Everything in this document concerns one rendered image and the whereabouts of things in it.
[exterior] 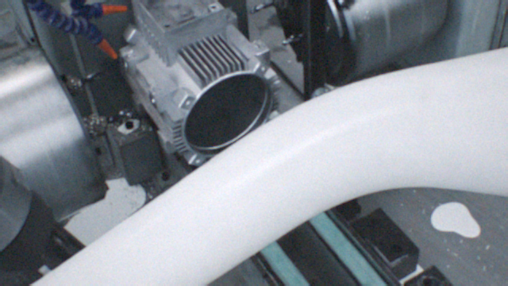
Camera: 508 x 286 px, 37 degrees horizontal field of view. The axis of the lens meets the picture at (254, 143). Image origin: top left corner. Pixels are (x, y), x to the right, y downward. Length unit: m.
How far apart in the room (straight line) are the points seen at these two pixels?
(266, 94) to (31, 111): 0.37
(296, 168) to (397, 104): 0.06
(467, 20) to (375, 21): 0.19
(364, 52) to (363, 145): 0.79
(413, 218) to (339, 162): 0.88
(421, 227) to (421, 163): 0.87
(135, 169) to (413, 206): 0.48
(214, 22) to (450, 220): 0.51
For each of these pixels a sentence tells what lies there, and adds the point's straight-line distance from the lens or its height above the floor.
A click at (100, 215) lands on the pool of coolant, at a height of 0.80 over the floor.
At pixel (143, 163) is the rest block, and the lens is 1.33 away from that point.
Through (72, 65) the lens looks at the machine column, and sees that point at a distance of 1.37.
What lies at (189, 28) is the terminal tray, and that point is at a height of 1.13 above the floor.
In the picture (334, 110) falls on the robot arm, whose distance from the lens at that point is 0.42.
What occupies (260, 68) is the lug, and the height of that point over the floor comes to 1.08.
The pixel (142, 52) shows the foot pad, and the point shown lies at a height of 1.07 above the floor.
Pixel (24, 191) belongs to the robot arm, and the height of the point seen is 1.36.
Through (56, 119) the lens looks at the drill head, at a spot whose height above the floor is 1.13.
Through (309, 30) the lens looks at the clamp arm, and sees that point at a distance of 1.07.
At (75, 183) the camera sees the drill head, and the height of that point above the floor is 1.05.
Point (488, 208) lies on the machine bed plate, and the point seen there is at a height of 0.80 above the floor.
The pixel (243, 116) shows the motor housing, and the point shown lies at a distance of 1.22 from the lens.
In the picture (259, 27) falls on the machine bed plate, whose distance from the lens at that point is 1.64.
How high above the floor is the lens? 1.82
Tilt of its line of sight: 47 degrees down
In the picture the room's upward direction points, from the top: 5 degrees counter-clockwise
